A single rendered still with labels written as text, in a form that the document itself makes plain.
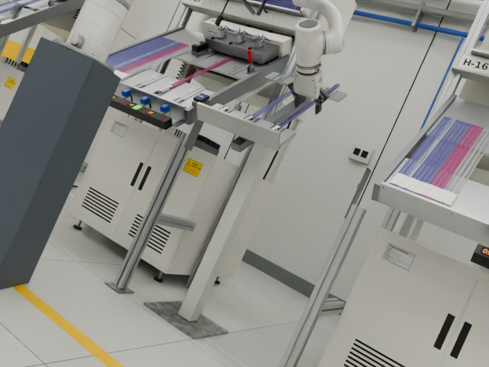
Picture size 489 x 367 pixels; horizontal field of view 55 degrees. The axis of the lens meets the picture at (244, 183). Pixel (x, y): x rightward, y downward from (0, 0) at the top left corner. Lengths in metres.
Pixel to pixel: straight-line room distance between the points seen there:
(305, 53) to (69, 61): 0.72
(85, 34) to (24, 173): 0.43
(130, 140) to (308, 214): 1.69
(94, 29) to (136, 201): 1.01
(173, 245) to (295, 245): 1.66
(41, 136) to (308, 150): 2.59
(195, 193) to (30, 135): 0.86
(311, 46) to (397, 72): 2.20
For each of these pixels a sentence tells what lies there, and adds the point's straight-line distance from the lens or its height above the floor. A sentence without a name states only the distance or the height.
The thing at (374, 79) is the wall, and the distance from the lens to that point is 3.75.
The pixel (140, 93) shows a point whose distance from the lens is 1.98.
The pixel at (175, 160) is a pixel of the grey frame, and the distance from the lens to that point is 1.79.
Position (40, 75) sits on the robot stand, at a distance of 1.46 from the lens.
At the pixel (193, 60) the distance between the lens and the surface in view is 2.29.
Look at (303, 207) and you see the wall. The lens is 3.62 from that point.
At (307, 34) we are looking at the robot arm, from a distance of 1.55.
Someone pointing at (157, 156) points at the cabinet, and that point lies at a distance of 2.24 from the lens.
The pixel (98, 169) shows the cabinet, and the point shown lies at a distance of 2.45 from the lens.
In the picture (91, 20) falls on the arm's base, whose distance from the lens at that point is 1.48.
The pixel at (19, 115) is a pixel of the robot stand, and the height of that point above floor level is 0.47.
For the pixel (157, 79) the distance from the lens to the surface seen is 2.10.
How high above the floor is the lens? 0.56
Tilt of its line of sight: level
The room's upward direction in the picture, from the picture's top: 24 degrees clockwise
